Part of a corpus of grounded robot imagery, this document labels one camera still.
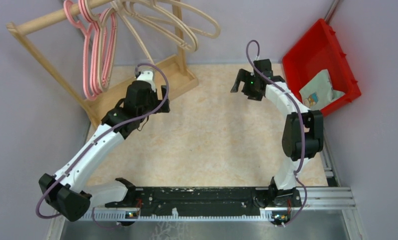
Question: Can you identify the beige plastic hanger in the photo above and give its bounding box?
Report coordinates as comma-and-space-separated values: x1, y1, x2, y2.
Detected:
111, 0, 155, 64

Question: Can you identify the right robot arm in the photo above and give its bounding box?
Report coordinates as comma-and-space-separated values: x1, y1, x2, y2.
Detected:
231, 59, 323, 206

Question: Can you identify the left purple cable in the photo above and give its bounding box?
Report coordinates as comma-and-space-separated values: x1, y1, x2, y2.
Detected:
35, 63, 170, 230

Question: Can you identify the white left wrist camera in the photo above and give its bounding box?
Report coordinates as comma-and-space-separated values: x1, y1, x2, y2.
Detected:
136, 70, 157, 92

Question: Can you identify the printed cloth in bin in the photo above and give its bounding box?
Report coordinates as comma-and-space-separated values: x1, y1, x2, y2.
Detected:
299, 69, 345, 111

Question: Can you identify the red plastic bin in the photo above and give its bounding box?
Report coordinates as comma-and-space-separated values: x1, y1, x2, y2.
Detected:
282, 18, 361, 117

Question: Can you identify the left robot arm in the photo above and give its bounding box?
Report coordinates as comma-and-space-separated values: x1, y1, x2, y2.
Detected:
37, 80, 170, 222

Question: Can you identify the beige hanger with left hook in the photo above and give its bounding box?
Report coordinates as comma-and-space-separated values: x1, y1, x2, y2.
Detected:
96, 7, 118, 93

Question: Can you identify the purple cable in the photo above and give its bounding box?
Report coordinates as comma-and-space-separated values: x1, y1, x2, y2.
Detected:
35, 63, 170, 230
245, 40, 308, 228

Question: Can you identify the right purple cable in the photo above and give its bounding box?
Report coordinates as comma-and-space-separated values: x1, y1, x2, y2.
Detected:
245, 40, 308, 228

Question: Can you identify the wooden hanger rack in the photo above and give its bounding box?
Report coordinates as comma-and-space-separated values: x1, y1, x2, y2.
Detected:
6, 0, 200, 127

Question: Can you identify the black base bar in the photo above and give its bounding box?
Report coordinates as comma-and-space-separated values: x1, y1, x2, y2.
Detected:
105, 187, 302, 217

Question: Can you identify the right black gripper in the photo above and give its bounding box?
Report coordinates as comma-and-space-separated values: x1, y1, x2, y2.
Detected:
230, 69, 262, 102

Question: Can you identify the aluminium rail frame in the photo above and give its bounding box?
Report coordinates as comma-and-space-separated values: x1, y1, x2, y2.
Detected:
46, 187, 368, 240

